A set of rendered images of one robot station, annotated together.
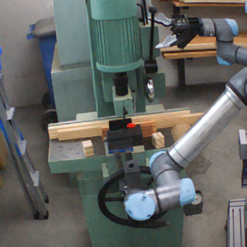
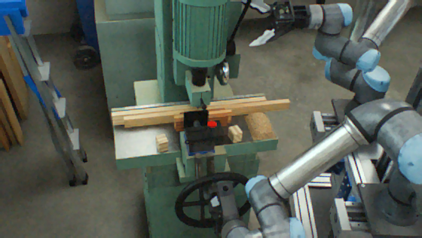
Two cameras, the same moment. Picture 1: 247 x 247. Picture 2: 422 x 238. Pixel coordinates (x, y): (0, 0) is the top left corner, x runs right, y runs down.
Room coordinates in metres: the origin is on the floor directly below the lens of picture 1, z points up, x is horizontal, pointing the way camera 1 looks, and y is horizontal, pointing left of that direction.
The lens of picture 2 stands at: (0.35, 0.20, 1.99)
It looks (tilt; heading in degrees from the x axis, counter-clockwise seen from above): 41 degrees down; 347
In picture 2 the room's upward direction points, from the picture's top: 4 degrees clockwise
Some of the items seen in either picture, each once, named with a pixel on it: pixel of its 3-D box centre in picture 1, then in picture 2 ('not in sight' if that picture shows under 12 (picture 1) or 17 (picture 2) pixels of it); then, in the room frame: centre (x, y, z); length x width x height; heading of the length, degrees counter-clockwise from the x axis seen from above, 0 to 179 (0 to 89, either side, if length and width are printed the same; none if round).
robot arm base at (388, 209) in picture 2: not in sight; (401, 199); (1.10, -0.64, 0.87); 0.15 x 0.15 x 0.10
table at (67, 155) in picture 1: (123, 152); (197, 143); (1.45, 0.01, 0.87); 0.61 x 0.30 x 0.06; 93
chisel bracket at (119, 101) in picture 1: (123, 101); (197, 89); (1.58, -0.01, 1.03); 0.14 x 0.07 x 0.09; 3
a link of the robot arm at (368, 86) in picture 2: not in sight; (371, 83); (1.59, -0.73, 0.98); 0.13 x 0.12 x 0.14; 40
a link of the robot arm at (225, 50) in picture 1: (228, 51); (330, 44); (1.49, -0.44, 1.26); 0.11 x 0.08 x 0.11; 40
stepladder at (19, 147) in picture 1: (11, 137); (45, 98); (2.16, 0.69, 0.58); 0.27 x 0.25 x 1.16; 93
